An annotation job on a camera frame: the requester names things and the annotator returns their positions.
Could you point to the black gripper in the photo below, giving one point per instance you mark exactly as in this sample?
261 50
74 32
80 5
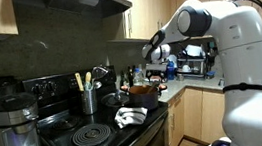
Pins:
157 74

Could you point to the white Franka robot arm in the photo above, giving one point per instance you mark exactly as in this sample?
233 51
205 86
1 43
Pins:
248 68

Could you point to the metal cylinder utensil holder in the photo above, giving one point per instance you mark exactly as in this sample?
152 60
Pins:
89 103

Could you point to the blue bottle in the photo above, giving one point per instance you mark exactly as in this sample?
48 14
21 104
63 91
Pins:
170 70

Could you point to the dark glass bottle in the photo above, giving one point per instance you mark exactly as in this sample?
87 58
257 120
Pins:
123 80
131 77

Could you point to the dish drying rack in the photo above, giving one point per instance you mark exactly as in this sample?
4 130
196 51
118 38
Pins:
192 63

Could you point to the white crumpled dish towel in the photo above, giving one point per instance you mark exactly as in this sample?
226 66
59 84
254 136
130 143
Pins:
129 116

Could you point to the wooden lower cabinet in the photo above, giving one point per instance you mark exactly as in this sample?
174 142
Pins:
196 115

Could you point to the metal ladle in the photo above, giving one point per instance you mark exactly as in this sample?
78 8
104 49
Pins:
97 84

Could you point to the grey silicone whisk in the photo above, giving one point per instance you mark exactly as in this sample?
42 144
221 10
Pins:
88 86

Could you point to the flat wooden spatula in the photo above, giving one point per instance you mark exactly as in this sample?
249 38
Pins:
79 81

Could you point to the dark range hood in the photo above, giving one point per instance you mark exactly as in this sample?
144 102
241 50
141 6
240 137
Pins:
102 2

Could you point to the black electric stove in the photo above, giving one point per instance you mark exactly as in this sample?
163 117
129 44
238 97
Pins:
55 144

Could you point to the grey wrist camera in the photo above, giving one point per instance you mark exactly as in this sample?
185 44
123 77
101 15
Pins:
156 66

